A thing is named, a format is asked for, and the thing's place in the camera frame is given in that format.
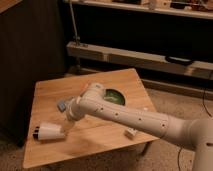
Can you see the white ceramic cup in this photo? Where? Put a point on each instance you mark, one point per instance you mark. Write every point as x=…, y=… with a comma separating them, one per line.
x=50, y=131

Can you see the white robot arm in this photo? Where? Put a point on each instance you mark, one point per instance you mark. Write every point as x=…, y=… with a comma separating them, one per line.
x=195, y=135

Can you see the green ceramic bowl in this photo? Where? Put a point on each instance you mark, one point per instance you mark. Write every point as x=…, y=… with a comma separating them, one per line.
x=114, y=96

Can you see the blue sponge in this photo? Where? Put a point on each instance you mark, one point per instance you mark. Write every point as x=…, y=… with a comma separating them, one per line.
x=62, y=105

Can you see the white remote controller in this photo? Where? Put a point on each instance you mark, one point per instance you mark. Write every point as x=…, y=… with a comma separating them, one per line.
x=130, y=133

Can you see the wooden table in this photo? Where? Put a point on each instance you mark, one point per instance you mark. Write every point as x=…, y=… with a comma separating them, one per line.
x=90, y=135

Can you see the metal stand pole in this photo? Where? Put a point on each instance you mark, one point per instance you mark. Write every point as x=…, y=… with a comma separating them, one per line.
x=76, y=36

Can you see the dark cabinet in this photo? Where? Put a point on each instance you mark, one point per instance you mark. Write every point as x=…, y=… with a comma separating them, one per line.
x=32, y=48

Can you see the long grey case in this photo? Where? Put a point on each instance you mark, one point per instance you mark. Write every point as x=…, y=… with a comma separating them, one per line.
x=197, y=69

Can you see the wooden shelf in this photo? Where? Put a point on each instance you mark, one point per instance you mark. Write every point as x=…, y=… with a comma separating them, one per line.
x=151, y=8

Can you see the black case handle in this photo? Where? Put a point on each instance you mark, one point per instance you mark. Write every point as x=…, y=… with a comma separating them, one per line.
x=178, y=61

